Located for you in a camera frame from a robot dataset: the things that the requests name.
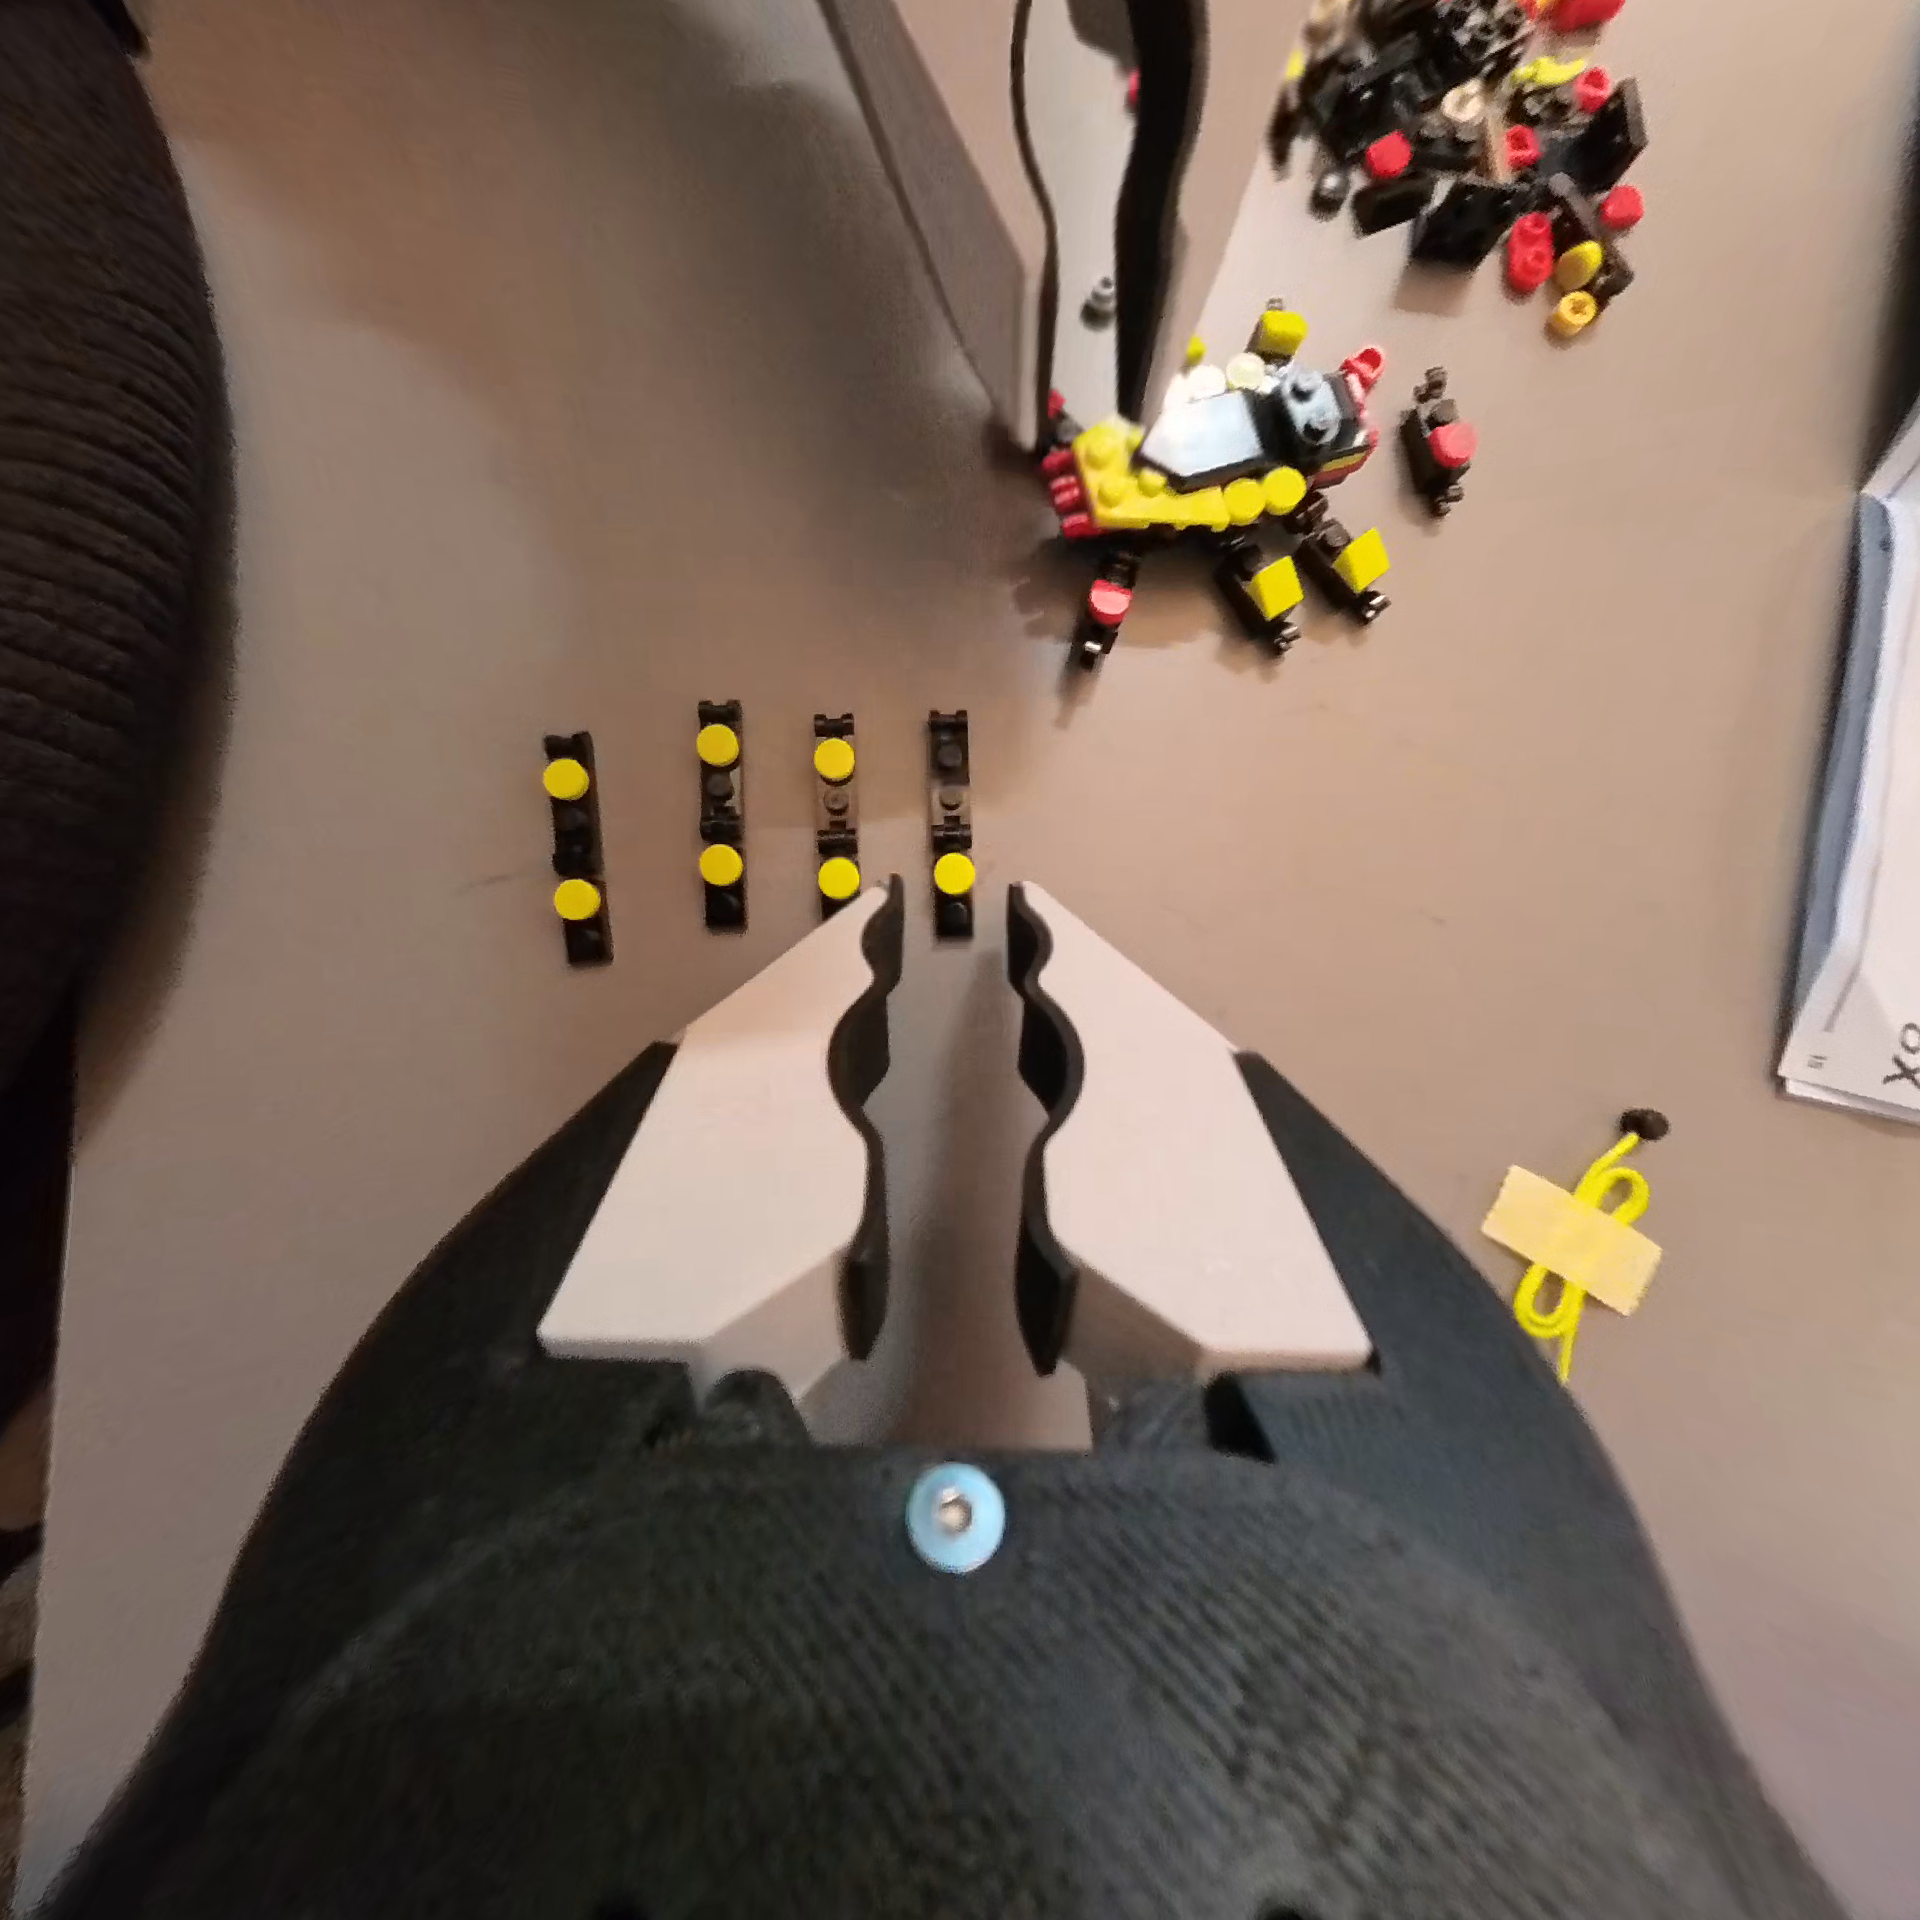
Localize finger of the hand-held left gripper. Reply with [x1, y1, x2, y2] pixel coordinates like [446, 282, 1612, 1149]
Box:
[1113, 0, 1322, 426]
[816, 0, 1062, 458]

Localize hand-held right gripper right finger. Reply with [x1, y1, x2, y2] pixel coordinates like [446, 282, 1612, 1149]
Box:
[1006, 882, 1377, 1383]

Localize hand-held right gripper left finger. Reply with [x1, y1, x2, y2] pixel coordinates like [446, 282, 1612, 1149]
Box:
[534, 877, 910, 1378]

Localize black lego strip yellow tiles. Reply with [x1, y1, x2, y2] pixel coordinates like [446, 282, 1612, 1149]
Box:
[542, 729, 614, 970]
[692, 697, 750, 935]
[810, 712, 867, 922]

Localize yellow black lego model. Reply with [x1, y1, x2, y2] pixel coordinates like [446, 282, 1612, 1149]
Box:
[1041, 298, 1396, 672]

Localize pile of loose lego pieces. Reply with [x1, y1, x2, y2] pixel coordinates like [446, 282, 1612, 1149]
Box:
[1272, 0, 1652, 341]

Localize black lego leg red tip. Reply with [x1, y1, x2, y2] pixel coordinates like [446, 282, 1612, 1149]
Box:
[1398, 365, 1481, 522]

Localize masking tape piece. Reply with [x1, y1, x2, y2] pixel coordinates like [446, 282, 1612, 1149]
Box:
[1480, 1163, 1665, 1320]

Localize white instruction booklet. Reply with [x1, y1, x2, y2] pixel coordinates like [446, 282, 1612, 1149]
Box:
[1773, 442, 1920, 1128]

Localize yellow lego string black ends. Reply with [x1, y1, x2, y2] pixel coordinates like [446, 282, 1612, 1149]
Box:
[1512, 1107, 1670, 1385]

